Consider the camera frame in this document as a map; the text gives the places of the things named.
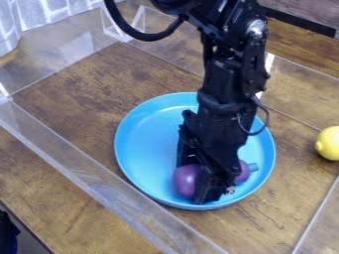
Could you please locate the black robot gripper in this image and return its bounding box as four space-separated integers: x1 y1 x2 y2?
177 93 257 204

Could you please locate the purple toy eggplant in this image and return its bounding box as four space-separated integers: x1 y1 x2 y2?
174 161 258 198

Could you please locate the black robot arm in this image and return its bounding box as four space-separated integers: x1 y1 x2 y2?
151 0 269 204

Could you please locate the blue round tray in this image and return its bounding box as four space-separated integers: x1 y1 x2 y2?
114 92 275 210

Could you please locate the yellow lemon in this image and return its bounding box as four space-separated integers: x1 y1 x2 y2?
315 126 339 161

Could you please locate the white patterned curtain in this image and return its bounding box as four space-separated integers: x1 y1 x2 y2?
0 0 108 58

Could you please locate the clear acrylic enclosure wall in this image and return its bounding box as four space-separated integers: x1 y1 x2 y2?
0 10 339 254

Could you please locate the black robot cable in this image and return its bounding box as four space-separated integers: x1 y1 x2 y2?
102 0 187 43

